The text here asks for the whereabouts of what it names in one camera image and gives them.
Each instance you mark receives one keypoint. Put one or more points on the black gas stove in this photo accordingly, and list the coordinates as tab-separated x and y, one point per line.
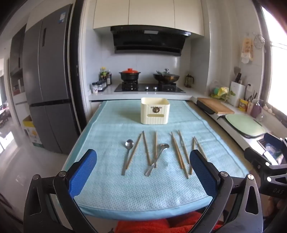
148	88

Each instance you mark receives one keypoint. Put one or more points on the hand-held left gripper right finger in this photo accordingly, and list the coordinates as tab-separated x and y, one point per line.
201	172

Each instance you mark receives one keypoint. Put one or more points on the yellow cap sauce bottle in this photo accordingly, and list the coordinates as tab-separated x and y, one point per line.
103	74

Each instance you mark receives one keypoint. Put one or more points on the white knife block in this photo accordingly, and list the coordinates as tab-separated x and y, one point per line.
237	94

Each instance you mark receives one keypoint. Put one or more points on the cream wall cabinets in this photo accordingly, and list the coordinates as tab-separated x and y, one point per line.
148	13

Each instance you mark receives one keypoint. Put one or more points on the window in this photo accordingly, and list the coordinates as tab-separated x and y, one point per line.
278	67

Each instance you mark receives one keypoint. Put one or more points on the dark sauce bottle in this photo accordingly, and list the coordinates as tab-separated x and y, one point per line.
109	78

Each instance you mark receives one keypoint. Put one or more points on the pink utensil cup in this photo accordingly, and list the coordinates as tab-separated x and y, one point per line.
249	107

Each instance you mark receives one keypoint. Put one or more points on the grey refrigerator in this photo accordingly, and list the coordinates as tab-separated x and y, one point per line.
49	89

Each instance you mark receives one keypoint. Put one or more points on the black flat appliance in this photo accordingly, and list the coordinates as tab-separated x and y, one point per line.
205	108

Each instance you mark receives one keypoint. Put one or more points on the wooden cutting board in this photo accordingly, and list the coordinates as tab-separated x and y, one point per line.
215	105

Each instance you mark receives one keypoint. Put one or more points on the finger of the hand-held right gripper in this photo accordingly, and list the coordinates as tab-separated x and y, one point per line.
273	139
253	156

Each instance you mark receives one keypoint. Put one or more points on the black range hood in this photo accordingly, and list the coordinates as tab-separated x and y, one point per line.
148	40

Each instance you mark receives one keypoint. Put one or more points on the yellow cardboard box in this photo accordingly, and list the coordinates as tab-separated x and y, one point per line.
32	132

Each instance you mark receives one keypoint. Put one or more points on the dark wok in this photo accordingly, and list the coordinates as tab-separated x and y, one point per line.
167	78

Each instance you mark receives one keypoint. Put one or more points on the yellow green cloth bundle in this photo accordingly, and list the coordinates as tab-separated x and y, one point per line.
220	91

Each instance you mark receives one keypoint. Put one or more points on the stainless steel spoon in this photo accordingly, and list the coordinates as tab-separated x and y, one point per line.
164	147
129	143

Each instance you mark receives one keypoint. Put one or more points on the yellow snack packet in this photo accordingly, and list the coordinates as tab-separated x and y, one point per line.
243	105

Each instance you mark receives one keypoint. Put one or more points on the white label seasoning jar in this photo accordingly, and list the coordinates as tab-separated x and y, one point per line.
95	88

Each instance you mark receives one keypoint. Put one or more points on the glass wok lid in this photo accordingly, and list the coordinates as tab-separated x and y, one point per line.
165	72

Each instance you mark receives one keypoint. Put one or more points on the yellow wall hanging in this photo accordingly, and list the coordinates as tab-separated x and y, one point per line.
247	49

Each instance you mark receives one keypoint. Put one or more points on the light blue woven mat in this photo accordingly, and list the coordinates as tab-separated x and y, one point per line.
134	195

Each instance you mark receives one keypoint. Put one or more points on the purple cup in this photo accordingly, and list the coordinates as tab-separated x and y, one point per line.
255	111

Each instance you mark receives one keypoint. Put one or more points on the black pot with orange lid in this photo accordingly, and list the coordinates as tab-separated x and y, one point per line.
129	75

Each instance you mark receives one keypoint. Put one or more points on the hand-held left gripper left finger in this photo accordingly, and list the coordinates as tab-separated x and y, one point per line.
84	170

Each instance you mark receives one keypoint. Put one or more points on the orange cloth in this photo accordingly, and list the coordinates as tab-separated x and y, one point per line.
145	226

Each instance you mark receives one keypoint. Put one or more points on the cream ribbed utensil holder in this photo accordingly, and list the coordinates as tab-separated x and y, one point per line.
154	112

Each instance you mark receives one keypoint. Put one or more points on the spice jar rack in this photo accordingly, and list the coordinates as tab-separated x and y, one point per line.
102	86

